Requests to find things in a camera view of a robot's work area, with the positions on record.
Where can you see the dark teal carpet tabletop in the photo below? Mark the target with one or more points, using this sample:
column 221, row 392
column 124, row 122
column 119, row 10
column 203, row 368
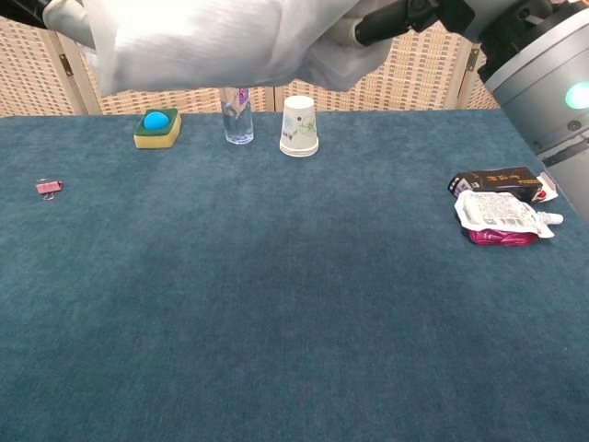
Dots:
column 276, row 299

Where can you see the yellow green sponge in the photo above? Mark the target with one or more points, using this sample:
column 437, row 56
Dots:
column 156, row 138

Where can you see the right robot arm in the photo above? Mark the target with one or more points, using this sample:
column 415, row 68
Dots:
column 547, row 106

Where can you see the pink binder clip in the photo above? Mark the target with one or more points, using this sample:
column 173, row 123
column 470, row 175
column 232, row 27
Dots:
column 48, row 187

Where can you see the white paper cup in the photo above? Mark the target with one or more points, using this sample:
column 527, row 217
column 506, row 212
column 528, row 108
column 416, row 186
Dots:
column 299, row 129

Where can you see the white red spout pouch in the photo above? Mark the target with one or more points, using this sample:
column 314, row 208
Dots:
column 497, row 214

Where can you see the clear water bottle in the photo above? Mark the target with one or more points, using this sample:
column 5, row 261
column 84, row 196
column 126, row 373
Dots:
column 238, row 119

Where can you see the dark metal screen hinge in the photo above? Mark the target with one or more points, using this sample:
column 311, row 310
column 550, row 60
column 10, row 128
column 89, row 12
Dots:
column 66, row 64
column 472, row 60

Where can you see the black carton box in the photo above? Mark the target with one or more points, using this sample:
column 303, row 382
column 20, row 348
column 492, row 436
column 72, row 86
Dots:
column 497, row 179

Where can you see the blue ball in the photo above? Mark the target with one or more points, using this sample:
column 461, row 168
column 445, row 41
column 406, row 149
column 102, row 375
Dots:
column 155, row 120

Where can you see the small white red box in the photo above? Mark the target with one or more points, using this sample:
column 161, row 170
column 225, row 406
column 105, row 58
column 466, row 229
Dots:
column 547, row 189

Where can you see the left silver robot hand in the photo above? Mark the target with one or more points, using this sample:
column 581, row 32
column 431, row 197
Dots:
column 64, row 20

